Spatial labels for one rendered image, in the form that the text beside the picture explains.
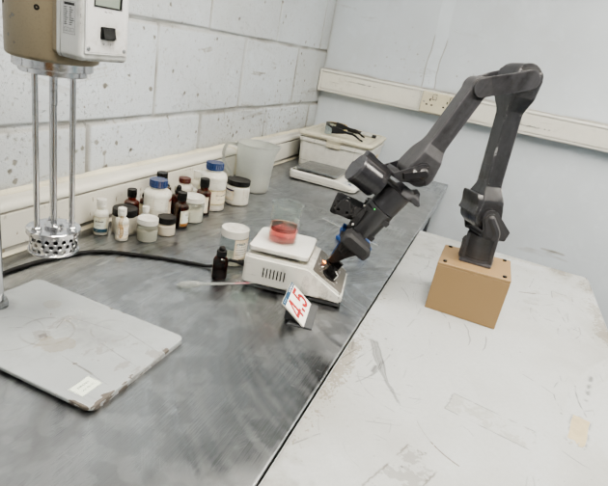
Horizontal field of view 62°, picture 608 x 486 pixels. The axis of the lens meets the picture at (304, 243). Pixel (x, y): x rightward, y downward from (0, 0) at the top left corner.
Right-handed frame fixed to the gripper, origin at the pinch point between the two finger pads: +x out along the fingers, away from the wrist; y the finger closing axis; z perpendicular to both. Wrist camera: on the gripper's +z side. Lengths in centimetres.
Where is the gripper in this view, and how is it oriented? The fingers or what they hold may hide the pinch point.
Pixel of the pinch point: (341, 249)
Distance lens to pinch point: 104.1
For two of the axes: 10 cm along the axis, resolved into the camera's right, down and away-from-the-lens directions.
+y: -1.7, 3.3, -9.3
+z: -7.5, -6.5, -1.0
